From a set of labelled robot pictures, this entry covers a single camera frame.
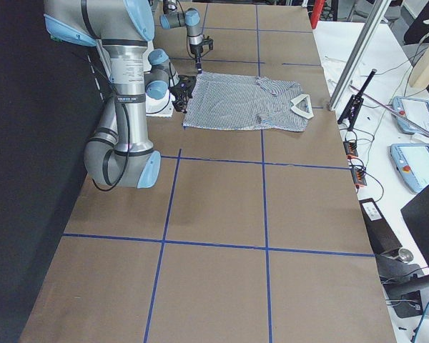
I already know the clear plastic bag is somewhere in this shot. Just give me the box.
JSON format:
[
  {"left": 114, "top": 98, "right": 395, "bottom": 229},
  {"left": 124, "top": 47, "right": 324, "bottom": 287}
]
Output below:
[{"left": 321, "top": 56, "right": 363, "bottom": 94}]

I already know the aluminium frame post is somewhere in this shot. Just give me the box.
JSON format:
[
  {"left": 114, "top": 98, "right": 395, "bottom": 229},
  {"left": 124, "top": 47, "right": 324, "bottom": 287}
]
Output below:
[{"left": 328, "top": 0, "right": 391, "bottom": 111}]

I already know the red cylinder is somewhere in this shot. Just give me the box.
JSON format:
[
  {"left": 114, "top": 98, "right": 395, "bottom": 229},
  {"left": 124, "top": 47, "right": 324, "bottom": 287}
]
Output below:
[{"left": 310, "top": 0, "right": 325, "bottom": 29}]

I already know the striped polo shirt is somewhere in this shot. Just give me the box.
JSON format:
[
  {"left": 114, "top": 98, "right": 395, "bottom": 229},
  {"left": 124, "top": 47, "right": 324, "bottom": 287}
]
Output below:
[{"left": 183, "top": 71, "right": 314, "bottom": 132}]

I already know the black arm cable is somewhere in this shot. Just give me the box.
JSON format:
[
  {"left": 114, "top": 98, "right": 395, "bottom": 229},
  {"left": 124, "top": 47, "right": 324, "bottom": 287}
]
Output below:
[
  {"left": 71, "top": 49, "right": 133, "bottom": 192},
  {"left": 174, "top": 0, "right": 215, "bottom": 61}
]

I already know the silver round knob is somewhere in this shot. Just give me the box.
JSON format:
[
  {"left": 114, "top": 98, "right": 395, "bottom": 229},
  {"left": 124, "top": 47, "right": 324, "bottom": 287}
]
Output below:
[{"left": 396, "top": 247, "right": 414, "bottom": 264}]

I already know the white pedestal column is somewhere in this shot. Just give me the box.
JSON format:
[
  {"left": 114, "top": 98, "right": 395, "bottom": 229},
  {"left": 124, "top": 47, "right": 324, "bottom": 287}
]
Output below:
[{"left": 143, "top": 41, "right": 173, "bottom": 117}]

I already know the teach pendant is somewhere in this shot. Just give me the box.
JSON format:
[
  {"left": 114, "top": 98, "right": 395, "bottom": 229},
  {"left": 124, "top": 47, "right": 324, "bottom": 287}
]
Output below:
[
  {"left": 390, "top": 143, "right": 429, "bottom": 194},
  {"left": 392, "top": 96, "right": 429, "bottom": 131}
]

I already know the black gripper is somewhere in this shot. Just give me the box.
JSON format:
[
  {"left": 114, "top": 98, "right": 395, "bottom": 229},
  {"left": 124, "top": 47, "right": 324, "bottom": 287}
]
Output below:
[
  {"left": 170, "top": 74, "right": 197, "bottom": 114},
  {"left": 189, "top": 44, "right": 203, "bottom": 74}
]

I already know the orange black adapter upper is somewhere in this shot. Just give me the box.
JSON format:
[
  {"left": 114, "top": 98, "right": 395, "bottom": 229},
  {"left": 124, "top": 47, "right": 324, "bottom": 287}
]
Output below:
[{"left": 343, "top": 140, "right": 358, "bottom": 159}]

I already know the orange black adapter lower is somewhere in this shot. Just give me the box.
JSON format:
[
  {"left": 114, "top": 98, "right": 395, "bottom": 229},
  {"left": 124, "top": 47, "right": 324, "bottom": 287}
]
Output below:
[{"left": 350, "top": 165, "right": 367, "bottom": 189}]

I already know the lower teach pendant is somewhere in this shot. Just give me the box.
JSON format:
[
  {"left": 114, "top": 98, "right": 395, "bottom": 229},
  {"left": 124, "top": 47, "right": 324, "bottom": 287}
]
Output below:
[{"left": 390, "top": 143, "right": 429, "bottom": 194}]

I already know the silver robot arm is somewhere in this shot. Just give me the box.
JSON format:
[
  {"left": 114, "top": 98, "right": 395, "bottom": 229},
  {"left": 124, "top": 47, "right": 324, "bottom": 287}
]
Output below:
[
  {"left": 159, "top": 1, "right": 204, "bottom": 74},
  {"left": 44, "top": 1, "right": 173, "bottom": 192}
]

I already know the orange black adapter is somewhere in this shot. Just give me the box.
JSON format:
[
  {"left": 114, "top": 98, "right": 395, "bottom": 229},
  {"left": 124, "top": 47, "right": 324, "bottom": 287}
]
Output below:
[
  {"left": 343, "top": 140, "right": 358, "bottom": 159},
  {"left": 350, "top": 165, "right": 367, "bottom": 189}
]

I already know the black box with label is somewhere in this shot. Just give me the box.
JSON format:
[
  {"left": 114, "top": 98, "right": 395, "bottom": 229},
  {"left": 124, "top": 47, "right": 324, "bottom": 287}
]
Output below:
[{"left": 359, "top": 198, "right": 402, "bottom": 254}]

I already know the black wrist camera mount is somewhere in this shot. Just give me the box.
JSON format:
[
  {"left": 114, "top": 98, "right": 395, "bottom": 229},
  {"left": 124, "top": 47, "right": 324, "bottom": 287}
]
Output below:
[{"left": 202, "top": 35, "right": 214, "bottom": 51}]

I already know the upper teach pendant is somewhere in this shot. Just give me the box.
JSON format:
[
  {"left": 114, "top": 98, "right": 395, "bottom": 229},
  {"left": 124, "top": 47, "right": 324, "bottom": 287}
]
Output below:
[{"left": 392, "top": 96, "right": 429, "bottom": 131}]

